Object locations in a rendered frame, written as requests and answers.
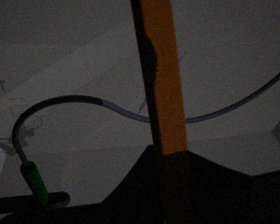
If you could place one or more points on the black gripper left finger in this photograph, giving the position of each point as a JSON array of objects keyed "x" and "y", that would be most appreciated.
[{"x": 136, "y": 200}]

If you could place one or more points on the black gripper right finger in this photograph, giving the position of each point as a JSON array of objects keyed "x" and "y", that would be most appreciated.
[{"x": 224, "y": 196}]

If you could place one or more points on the orange long bar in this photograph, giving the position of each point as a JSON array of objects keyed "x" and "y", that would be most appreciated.
[{"x": 155, "y": 34}]

